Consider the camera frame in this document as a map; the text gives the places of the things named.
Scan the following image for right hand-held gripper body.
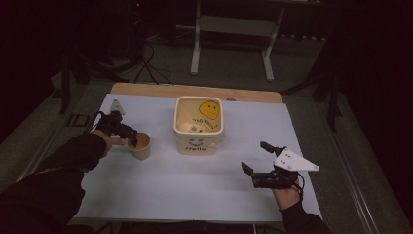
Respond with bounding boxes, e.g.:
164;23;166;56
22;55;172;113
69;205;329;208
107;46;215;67
251;147;321;190

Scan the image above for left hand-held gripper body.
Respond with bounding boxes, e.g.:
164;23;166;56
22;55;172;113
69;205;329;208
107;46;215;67
94;98;131;138

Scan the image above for brown paper cup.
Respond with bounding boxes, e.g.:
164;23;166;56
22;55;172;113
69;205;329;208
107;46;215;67
127;131;152;161

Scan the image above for person's left hand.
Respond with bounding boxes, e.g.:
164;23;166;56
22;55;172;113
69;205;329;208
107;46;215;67
92;129;129;159

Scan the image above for person's right hand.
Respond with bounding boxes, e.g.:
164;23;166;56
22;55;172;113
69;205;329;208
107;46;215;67
272;186;304;212

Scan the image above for white table sheet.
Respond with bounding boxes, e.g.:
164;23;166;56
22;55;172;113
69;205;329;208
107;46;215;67
74;93;323;224

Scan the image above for floor socket plate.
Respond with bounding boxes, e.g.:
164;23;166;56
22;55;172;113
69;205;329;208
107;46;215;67
66;112;91;129

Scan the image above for cream smiley face bin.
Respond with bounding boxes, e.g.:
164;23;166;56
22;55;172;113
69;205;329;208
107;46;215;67
172;95;226;157

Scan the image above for black metal stand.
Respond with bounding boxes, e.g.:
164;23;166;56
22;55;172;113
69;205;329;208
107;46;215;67
57;53;131;116

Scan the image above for white metal stand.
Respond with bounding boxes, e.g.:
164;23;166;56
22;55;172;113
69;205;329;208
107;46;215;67
189;0;287;83

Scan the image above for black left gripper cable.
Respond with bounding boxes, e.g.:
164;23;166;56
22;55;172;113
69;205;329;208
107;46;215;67
85;110;105;135

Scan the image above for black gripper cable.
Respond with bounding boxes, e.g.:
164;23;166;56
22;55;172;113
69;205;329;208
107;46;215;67
293;172;306;200
85;110;105;135

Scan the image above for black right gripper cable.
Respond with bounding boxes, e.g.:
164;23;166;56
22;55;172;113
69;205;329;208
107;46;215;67
293;172;306;200

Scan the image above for black floor cables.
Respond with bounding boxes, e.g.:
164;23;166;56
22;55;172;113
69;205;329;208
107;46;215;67
132;41;175;87

